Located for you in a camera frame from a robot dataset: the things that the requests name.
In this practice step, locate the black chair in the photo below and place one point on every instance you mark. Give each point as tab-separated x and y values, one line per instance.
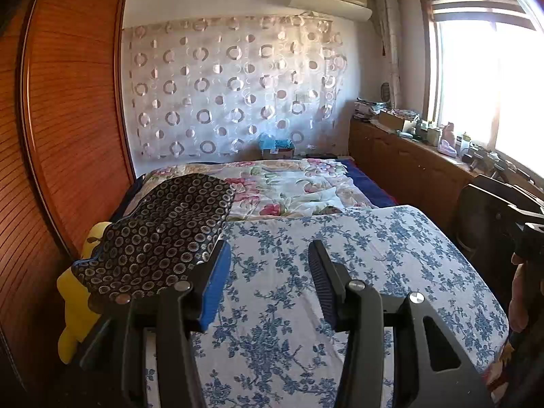
480	230

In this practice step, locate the pink floral quilt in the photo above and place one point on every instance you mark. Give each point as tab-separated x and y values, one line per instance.
274	188

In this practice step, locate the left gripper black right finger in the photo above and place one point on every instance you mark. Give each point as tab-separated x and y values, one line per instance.
431	368

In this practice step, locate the navy patterned silk shirt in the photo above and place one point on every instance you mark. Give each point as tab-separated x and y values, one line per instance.
174	228

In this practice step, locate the cardboard box on cabinet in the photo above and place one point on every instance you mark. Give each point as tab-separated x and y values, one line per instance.
395	123

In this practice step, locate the bright window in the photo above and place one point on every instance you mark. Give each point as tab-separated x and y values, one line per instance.
485	76

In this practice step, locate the pink figurine on cabinet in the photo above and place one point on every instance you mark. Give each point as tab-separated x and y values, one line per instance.
447	142

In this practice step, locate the blue floral white bedsheet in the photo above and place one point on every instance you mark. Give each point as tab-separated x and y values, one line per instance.
270	344

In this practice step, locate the teal box behind bed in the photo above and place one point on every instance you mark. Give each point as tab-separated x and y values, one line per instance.
273	148

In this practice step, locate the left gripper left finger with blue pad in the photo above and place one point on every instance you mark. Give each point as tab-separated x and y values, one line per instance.
115	348

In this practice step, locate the person's right hand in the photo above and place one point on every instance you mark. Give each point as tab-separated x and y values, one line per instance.
526	285

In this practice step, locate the sheer circle-patterned curtain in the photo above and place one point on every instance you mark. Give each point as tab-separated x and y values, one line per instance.
218	88

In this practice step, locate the yellow plush toy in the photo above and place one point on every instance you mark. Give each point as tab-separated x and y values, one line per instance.
79	318

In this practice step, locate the navy blue blanket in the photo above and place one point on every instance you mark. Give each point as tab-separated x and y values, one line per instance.
367	186

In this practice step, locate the wooden louvered wardrobe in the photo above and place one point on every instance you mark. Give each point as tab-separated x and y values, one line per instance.
65	165

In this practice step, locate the long wooden side cabinet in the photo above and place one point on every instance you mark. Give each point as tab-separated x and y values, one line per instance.
411	172

